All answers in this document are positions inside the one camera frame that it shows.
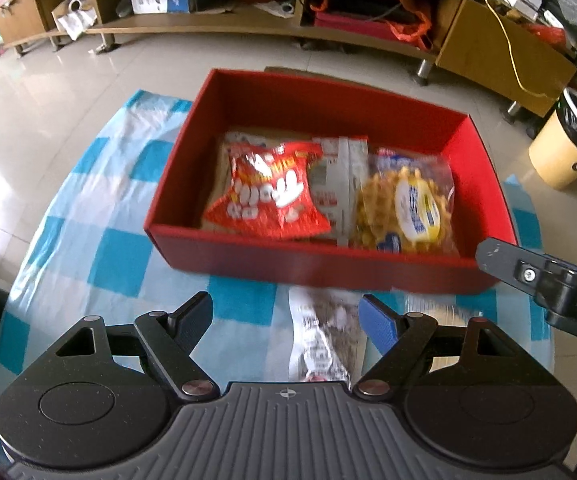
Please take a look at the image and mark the yellow cable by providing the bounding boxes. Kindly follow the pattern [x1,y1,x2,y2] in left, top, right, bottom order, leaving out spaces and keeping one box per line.
[433,0,561,98]

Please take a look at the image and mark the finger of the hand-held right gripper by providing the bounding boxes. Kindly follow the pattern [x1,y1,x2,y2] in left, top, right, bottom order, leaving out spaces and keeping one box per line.
[475,238,577,348]

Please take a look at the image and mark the blue white checkered cloth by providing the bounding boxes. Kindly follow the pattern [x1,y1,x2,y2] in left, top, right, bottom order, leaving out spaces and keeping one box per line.
[0,89,554,411]

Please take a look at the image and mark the blue white cardboard box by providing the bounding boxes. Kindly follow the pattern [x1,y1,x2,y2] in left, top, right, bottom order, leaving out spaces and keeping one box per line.
[129,0,192,14]

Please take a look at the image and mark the clear waffle packet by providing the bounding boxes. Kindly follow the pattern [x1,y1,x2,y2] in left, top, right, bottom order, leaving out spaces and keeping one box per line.
[351,147,461,257]

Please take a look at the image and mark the wooden television stand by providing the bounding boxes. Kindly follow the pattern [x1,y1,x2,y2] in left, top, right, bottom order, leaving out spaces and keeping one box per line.
[0,0,577,116]

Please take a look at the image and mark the yellow trash bin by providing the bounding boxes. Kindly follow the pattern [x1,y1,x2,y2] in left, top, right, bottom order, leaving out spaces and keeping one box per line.
[528,87,577,191]

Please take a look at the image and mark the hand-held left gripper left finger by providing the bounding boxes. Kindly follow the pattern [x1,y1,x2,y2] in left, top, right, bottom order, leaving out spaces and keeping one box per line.
[58,291,220,402]

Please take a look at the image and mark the orange plastic bag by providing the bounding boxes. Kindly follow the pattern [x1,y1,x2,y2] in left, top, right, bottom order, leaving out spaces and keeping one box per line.
[309,0,433,51]

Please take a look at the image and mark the red cardboard box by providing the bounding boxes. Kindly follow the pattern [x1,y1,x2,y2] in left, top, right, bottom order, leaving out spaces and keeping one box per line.
[143,67,516,295]

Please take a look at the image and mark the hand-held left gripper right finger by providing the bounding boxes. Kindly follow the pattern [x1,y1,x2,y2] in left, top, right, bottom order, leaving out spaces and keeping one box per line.
[351,294,519,402]

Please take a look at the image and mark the white snack packet red edges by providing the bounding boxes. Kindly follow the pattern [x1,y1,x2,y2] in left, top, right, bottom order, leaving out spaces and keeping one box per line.
[308,135,370,247]

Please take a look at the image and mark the clear packet brown snack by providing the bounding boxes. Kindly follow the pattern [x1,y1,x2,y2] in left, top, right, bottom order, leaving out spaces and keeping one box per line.
[288,287,366,383]

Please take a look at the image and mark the red mesh bag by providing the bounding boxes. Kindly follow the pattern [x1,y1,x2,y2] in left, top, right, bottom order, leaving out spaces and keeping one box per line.
[527,22,567,49]

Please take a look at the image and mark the white plastic bag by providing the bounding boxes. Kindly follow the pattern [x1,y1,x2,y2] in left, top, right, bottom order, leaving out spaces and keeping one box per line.
[53,7,98,41]

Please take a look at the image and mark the flat red box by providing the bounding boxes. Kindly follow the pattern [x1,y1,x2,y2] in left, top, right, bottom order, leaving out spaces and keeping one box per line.
[314,10,394,41]

